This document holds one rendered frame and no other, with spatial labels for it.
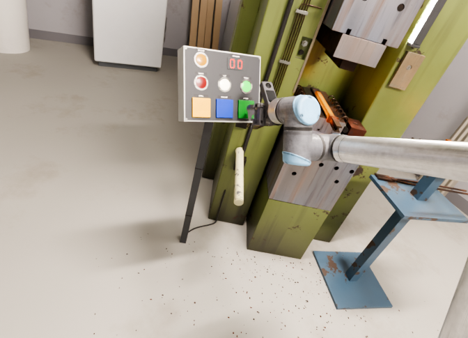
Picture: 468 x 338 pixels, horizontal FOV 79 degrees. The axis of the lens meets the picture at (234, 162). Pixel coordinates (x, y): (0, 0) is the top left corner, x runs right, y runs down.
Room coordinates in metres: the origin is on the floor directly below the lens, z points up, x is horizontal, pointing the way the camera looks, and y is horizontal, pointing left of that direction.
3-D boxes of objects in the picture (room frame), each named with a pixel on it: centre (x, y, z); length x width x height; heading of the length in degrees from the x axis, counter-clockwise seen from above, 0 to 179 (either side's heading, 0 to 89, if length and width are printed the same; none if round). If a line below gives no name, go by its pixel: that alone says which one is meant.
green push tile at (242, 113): (1.12, 0.02, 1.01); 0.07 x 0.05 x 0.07; 123
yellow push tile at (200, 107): (1.02, 0.19, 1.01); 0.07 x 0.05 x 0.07; 123
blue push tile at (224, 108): (1.07, 0.10, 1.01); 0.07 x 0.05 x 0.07; 123
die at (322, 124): (1.54, -0.34, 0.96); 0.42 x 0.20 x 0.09; 8
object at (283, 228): (1.56, -0.40, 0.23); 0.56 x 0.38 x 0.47; 8
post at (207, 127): (1.18, 0.17, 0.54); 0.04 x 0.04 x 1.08; 8
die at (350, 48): (1.54, -0.34, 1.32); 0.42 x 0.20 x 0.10; 8
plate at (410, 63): (1.51, -0.67, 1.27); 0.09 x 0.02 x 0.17; 98
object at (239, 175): (1.20, -0.04, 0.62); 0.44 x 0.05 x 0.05; 8
